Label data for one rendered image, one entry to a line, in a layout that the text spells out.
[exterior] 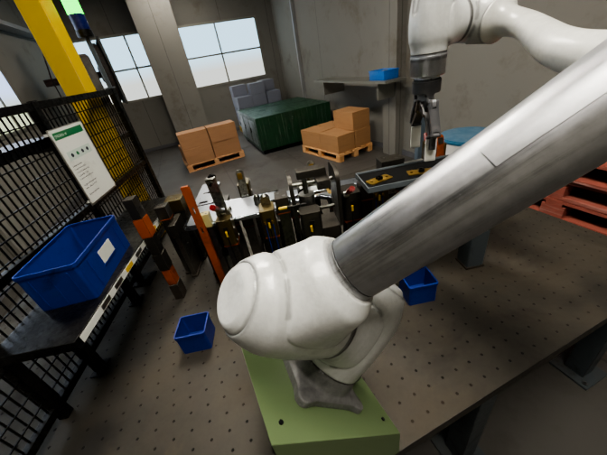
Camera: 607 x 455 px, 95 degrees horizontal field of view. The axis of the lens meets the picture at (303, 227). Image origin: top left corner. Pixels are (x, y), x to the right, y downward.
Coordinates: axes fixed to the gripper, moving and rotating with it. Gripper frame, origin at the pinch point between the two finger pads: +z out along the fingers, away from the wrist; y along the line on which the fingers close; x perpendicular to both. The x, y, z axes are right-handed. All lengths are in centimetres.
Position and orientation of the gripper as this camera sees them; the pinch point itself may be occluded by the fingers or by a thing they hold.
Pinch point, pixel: (422, 150)
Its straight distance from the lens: 97.8
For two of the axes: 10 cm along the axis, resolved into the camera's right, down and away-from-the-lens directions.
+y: 0.3, -5.3, 8.5
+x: -9.9, 1.2, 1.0
